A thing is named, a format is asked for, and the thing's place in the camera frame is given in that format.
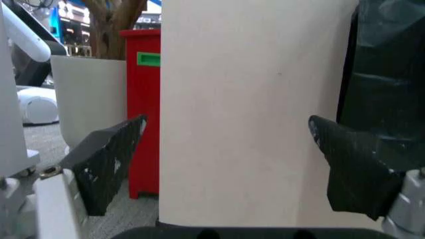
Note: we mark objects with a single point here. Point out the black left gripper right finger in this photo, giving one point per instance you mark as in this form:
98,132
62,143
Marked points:
355,171

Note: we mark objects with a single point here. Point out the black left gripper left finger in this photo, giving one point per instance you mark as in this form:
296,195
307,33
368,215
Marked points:
99,161

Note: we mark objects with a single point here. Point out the black garbage bag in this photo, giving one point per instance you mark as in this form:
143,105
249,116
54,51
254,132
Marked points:
385,74

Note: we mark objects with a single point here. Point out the white plant pot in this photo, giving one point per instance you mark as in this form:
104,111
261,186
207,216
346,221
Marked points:
89,99

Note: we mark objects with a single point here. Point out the red box with green slot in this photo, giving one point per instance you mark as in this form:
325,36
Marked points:
144,112

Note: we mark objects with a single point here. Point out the black angled panel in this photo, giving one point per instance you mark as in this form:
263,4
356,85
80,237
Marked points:
31,69

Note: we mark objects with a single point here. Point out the brown tree trunk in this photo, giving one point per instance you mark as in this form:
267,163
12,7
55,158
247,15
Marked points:
111,27

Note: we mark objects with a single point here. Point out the background display shelf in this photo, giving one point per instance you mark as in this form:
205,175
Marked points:
71,27

